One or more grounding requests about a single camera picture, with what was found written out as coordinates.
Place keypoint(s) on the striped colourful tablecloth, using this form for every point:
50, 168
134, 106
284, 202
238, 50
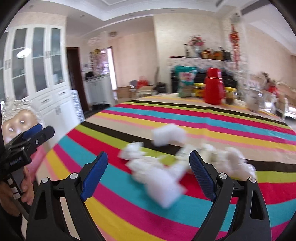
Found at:
120, 206

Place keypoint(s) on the cream side chair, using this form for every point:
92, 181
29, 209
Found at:
150, 90

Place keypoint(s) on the person's left hand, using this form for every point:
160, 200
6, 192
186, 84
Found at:
7, 194

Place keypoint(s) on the wicker basket on piano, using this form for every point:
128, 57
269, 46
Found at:
208, 54

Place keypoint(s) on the cardboard box on floor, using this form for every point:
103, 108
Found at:
123, 92

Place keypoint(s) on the black handbag on piano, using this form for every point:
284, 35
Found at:
226, 54

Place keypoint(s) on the large white foam block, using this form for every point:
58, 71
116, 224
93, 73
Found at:
162, 188

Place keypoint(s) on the yellow-lid jar right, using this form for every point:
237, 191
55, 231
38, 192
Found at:
230, 95

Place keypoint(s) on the pink lined trash bin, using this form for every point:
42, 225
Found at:
37, 159

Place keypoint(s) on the cream ornate sofa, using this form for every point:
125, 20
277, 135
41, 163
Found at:
276, 96

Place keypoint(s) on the yellow-lid jar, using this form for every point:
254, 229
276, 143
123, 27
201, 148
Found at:
199, 89
230, 95

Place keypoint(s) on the flower vase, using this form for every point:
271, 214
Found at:
197, 44

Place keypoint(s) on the beige cardboard box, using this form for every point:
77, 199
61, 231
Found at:
182, 159

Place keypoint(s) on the red thermos jug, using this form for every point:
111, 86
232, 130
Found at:
214, 89

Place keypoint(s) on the black piano with lace cover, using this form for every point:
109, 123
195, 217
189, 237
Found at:
202, 65

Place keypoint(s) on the white low shoe cabinet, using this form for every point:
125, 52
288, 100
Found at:
98, 90

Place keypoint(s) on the white ceramic pitcher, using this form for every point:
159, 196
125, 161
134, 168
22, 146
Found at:
254, 100

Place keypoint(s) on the white paper wad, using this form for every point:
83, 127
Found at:
148, 166

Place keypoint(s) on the yellow-lid jar left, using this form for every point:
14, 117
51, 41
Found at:
199, 89

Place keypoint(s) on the tufted beige chair left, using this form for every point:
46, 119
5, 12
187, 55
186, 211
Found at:
18, 116

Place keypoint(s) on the red chinese knot ornament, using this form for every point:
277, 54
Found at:
234, 39

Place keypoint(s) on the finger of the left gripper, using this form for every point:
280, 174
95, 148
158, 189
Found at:
22, 138
39, 136

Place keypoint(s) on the red gift bag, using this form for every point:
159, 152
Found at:
141, 82

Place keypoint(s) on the white glass-door cabinet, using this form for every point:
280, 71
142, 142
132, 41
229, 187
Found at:
34, 68

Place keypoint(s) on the white tissue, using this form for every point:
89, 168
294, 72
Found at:
132, 151

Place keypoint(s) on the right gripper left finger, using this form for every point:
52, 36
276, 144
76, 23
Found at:
46, 219

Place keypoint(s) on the teal snack bag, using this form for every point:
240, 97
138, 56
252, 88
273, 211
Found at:
186, 76

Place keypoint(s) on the white plastic bag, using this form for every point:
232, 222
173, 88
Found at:
230, 161

